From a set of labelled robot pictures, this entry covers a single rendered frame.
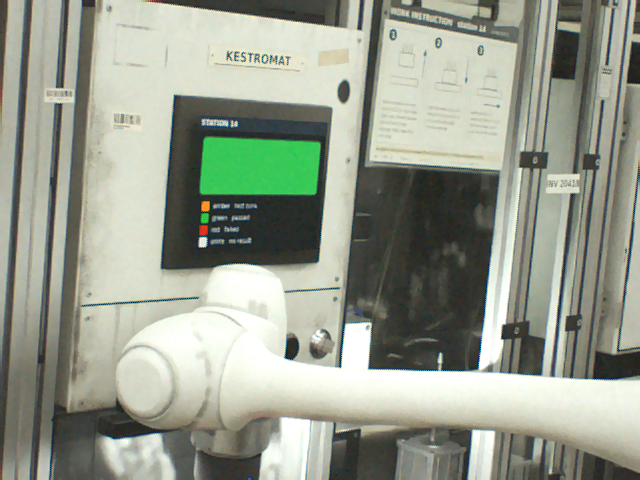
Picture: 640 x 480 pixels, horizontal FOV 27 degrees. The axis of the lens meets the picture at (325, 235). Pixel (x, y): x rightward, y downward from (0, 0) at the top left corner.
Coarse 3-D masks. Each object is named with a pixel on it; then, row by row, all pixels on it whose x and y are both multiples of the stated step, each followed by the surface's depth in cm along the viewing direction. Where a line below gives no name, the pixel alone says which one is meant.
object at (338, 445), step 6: (336, 438) 210; (336, 444) 208; (342, 444) 209; (336, 450) 208; (342, 450) 209; (336, 456) 208; (342, 456) 209; (330, 462) 208; (336, 462) 209; (342, 462) 210; (330, 468) 208; (336, 468) 209
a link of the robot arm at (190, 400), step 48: (144, 336) 130; (192, 336) 131; (240, 336) 133; (144, 384) 128; (192, 384) 128; (240, 384) 130; (288, 384) 130; (336, 384) 131; (384, 384) 132; (432, 384) 134; (480, 384) 136; (528, 384) 137; (576, 384) 137; (624, 384) 135; (528, 432) 137; (576, 432) 135; (624, 432) 132
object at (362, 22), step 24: (336, 0) 172; (360, 0) 173; (552, 0) 202; (336, 24) 173; (360, 24) 173; (552, 24) 202; (552, 48) 203; (360, 96) 174; (360, 120) 175; (528, 144) 202; (528, 168) 203; (528, 240) 206; (528, 264) 207; (336, 360) 178; (504, 360) 206; (312, 432) 177; (480, 432) 209; (312, 456) 178; (504, 456) 210
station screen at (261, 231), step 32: (224, 128) 154; (256, 128) 157; (288, 128) 161; (320, 128) 165; (320, 160) 166; (224, 192) 155; (320, 192) 167; (192, 224) 152; (224, 224) 156; (256, 224) 160; (288, 224) 163
